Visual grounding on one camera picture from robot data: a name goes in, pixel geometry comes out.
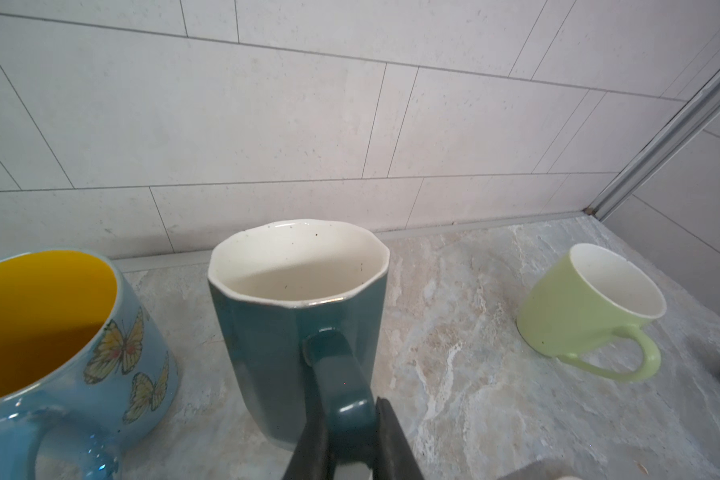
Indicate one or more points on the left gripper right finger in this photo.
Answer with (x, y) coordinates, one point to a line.
(394, 459)

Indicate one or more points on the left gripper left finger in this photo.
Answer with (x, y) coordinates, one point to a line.
(311, 457)

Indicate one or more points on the dark green mug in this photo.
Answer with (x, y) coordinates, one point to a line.
(300, 304)

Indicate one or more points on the light green mug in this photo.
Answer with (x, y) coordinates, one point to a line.
(589, 298)

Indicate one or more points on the light blue butterfly mug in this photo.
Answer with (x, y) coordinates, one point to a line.
(85, 372)

